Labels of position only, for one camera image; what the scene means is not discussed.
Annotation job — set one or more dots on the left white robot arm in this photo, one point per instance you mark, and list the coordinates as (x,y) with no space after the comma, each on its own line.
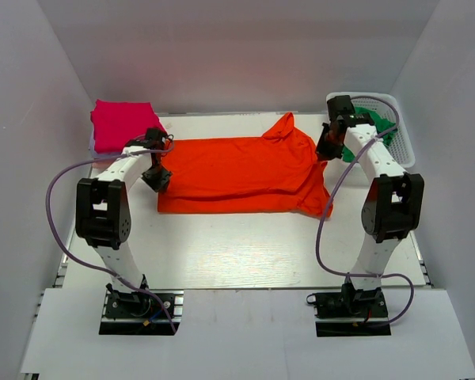
(103,217)

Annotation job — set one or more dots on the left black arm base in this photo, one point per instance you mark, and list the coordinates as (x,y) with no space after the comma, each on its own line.
(137,314)

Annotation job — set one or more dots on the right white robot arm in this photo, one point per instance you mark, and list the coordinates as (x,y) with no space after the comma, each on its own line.
(390,211)

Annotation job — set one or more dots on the folded magenta t-shirt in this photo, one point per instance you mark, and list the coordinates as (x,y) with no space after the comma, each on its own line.
(115,123)

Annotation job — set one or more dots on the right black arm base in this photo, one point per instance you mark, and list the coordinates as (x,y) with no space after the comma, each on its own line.
(333,318)

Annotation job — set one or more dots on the white plastic basket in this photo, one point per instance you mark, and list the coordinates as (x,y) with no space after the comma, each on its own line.
(387,108)

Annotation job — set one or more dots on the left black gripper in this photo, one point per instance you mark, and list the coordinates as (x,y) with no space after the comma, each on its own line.
(158,184)

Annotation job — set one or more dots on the green t-shirt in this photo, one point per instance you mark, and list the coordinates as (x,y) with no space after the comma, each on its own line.
(381,124)

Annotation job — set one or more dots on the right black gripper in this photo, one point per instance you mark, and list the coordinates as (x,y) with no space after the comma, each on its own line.
(325,153)

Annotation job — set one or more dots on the orange t-shirt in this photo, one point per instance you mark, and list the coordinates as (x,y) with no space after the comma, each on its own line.
(277,171)

